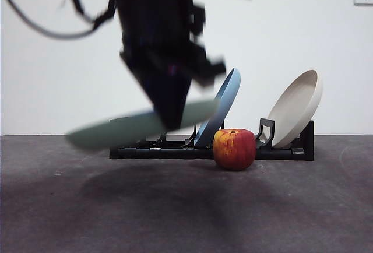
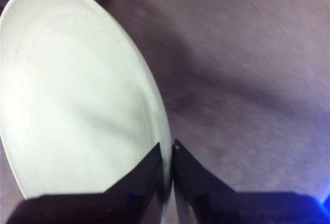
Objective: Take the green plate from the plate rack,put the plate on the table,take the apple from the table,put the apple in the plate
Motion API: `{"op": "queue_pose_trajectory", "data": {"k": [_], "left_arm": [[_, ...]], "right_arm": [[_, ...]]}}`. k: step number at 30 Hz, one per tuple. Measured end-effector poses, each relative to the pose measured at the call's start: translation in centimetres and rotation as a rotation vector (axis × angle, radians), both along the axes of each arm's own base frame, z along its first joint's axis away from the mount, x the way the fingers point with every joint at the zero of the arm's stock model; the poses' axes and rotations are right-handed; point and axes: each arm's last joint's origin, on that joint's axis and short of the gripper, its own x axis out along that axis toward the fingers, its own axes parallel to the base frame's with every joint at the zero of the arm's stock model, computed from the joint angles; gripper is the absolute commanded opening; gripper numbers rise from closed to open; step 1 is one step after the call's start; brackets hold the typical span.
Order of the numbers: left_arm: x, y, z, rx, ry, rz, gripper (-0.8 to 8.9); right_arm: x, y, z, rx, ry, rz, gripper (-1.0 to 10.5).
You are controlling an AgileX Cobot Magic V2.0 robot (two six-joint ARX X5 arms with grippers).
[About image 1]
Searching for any green plate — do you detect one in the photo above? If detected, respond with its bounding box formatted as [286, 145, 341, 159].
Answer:
[64, 97, 222, 152]

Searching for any red yellow apple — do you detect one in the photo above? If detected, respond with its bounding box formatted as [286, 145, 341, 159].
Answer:
[213, 128, 257, 171]

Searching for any black plate rack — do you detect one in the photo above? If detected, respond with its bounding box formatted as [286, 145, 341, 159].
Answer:
[109, 118, 315, 161]

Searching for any blue plate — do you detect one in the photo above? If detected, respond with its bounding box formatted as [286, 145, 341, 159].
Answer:
[194, 68, 242, 148]

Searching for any beige plate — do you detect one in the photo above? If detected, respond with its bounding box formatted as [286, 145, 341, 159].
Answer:
[256, 69, 323, 149]

